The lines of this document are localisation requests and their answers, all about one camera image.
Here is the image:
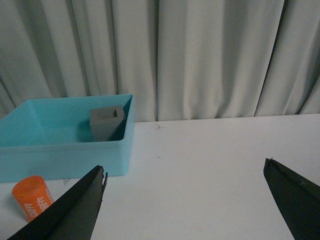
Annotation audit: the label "gray block square hole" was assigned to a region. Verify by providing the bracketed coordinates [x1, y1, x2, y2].
[89, 105, 126, 142]

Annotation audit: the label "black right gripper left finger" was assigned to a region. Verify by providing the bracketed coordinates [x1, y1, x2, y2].
[9, 165, 108, 240]

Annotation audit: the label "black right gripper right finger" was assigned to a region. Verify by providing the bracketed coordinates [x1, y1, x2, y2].
[263, 158, 320, 240]

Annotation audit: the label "orange cylinder part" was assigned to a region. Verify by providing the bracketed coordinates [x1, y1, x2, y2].
[11, 175, 54, 222]

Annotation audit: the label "gray-green curtain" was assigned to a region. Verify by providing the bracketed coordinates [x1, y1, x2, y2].
[0, 0, 320, 122]

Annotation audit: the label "light blue plastic box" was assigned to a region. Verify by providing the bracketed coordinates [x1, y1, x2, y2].
[0, 94, 135, 183]

